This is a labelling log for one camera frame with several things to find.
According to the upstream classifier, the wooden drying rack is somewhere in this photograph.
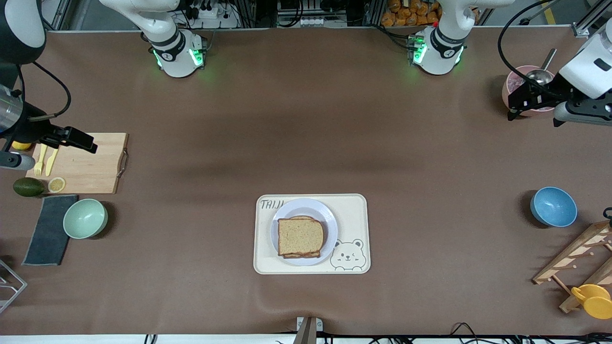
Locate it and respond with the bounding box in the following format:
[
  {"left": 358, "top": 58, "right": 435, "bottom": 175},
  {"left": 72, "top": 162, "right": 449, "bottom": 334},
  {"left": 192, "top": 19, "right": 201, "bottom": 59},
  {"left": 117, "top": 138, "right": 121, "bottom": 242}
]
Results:
[{"left": 532, "top": 220, "right": 612, "bottom": 314}]

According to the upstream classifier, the metal wire basket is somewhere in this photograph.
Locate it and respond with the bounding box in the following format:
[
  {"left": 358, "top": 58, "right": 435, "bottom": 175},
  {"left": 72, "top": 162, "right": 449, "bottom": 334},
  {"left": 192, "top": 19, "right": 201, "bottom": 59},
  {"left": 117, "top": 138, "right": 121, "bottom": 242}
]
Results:
[{"left": 0, "top": 259, "right": 28, "bottom": 314}]

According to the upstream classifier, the cream bear print tray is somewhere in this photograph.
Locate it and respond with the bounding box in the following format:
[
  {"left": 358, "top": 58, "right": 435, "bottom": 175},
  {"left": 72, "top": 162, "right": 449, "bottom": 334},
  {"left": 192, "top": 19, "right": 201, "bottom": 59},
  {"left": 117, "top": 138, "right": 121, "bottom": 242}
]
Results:
[{"left": 253, "top": 193, "right": 372, "bottom": 275}]

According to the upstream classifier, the mint green bowl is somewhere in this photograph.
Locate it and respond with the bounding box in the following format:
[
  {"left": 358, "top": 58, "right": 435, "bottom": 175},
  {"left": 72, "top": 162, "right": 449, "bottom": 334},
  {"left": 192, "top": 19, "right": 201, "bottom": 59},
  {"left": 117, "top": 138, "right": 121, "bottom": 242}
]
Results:
[{"left": 63, "top": 198, "right": 109, "bottom": 240}]

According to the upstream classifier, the yellow plastic cup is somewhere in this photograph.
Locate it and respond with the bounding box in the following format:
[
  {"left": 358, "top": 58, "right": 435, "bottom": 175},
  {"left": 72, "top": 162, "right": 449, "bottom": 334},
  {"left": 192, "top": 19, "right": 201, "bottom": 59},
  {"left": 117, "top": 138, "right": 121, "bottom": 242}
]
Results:
[{"left": 570, "top": 284, "right": 612, "bottom": 320}]

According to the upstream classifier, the blue bowl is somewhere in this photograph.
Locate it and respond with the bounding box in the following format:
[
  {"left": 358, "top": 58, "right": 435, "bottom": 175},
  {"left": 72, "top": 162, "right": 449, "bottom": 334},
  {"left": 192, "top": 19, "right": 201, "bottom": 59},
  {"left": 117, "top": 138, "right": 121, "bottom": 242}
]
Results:
[{"left": 530, "top": 186, "right": 578, "bottom": 228}]

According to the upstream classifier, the white round plate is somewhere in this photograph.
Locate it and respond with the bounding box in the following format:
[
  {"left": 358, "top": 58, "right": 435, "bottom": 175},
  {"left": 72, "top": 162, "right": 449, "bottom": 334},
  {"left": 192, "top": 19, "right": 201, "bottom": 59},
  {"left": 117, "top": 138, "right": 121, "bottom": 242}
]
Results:
[{"left": 270, "top": 198, "right": 339, "bottom": 267}]

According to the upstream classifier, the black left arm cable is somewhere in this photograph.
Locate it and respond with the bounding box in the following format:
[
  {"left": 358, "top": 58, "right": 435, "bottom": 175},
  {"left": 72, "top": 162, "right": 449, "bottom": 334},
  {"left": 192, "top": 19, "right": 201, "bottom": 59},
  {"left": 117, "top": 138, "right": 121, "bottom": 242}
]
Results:
[{"left": 497, "top": 0, "right": 574, "bottom": 98}]

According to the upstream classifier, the plain brown bread slice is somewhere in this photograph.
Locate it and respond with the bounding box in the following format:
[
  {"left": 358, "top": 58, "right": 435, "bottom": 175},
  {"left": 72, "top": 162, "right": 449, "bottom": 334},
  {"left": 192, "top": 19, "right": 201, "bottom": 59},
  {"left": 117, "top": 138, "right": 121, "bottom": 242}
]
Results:
[{"left": 277, "top": 215, "right": 325, "bottom": 257}]

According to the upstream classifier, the metal scoop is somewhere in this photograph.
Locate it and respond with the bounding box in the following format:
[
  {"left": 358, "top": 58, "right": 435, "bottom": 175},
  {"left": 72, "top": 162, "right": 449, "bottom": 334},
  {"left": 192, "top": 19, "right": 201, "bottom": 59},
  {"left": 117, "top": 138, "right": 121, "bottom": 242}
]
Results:
[{"left": 524, "top": 48, "right": 558, "bottom": 89}]

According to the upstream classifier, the pink bowl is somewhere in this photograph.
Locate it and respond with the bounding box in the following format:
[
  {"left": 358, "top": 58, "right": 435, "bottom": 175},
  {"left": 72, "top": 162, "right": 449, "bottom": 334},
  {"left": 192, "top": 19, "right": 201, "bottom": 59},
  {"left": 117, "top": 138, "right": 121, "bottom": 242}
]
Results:
[{"left": 502, "top": 65, "right": 561, "bottom": 117}]

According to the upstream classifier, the bag of orange buns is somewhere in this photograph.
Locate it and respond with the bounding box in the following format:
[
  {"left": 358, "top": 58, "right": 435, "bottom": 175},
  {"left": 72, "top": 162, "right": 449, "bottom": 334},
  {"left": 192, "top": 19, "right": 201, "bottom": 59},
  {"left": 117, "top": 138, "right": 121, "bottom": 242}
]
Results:
[{"left": 381, "top": 0, "right": 480, "bottom": 28}]

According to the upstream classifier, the yellow plastic fork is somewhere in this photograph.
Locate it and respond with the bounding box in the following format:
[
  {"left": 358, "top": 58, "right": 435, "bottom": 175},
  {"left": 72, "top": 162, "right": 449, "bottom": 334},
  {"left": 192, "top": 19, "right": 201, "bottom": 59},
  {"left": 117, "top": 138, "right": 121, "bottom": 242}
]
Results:
[{"left": 33, "top": 142, "right": 50, "bottom": 177}]

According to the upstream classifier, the yellow plastic knife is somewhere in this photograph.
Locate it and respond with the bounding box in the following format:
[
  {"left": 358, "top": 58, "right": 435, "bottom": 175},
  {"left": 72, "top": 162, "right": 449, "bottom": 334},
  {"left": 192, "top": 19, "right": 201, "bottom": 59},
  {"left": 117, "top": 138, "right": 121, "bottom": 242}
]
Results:
[{"left": 45, "top": 147, "right": 61, "bottom": 177}]

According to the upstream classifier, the dark grey cloth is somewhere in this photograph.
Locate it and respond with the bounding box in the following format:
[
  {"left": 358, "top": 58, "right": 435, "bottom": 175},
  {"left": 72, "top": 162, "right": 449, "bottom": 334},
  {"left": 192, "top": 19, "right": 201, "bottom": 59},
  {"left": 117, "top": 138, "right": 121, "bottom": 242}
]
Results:
[{"left": 22, "top": 194, "right": 78, "bottom": 267}]

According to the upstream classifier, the wooden cutting board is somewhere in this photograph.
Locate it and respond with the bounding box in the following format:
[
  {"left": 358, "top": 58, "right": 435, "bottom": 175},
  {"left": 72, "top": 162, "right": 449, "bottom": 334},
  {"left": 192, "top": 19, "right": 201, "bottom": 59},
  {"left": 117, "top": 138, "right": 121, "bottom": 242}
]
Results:
[{"left": 25, "top": 132, "right": 130, "bottom": 195}]

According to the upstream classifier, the green avocado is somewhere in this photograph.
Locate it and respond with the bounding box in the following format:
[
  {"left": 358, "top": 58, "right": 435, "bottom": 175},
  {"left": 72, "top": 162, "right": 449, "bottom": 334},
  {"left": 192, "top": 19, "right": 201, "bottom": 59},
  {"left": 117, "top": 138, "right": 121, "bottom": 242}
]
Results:
[{"left": 12, "top": 177, "right": 45, "bottom": 197}]

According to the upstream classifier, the white power strip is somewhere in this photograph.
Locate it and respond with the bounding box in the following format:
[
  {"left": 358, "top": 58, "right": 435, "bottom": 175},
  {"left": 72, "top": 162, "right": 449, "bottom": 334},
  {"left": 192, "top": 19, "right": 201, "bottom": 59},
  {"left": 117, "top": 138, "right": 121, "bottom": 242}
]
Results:
[{"left": 187, "top": 4, "right": 240, "bottom": 29}]

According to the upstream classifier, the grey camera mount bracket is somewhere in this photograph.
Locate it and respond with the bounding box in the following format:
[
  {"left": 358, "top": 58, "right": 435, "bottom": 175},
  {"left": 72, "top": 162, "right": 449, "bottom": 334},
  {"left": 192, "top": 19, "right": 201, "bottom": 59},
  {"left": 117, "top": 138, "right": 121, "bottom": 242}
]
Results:
[{"left": 293, "top": 316, "right": 324, "bottom": 344}]

